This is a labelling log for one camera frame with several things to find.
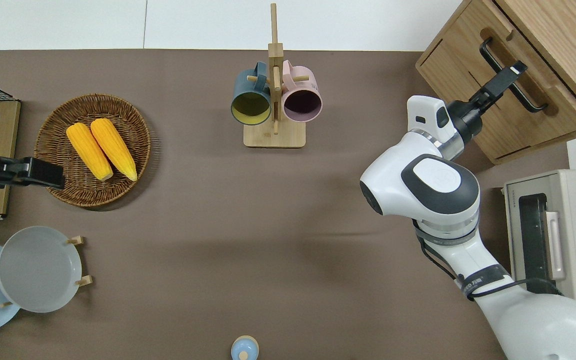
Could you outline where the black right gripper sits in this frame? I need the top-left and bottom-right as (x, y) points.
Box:
(445, 61), (528, 147)

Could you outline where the black metal drawer handle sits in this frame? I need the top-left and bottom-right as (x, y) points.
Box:
(479, 37), (549, 113)

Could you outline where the light wooden drawer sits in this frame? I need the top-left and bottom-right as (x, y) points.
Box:
(418, 0), (576, 162)

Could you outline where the brown wicker basket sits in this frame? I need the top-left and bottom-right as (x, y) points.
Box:
(33, 93), (152, 208)

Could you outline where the yellow corn cob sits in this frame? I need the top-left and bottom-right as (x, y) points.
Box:
(90, 118), (138, 182)
(66, 122), (114, 181)

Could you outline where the light wooden cabinet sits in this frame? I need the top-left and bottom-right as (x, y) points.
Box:
(415, 0), (576, 166)

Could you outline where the wooden plate rack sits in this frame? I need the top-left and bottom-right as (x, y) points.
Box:
(0, 236), (94, 309)

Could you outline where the grey plate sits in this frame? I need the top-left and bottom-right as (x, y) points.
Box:
(0, 226), (83, 314)

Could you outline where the brown table mat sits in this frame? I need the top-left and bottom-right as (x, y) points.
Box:
(0, 49), (571, 360)

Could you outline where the pink mug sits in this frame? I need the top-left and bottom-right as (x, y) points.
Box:
(281, 60), (323, 123)

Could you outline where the dark blue mug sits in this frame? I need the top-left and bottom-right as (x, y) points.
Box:
(231, 61), (272, 126)

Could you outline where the wooden mug rack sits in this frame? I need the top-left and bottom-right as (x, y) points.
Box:
(243, 2), (307, 149)

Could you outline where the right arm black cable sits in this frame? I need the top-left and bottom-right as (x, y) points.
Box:
(414, 227), (564, 301)

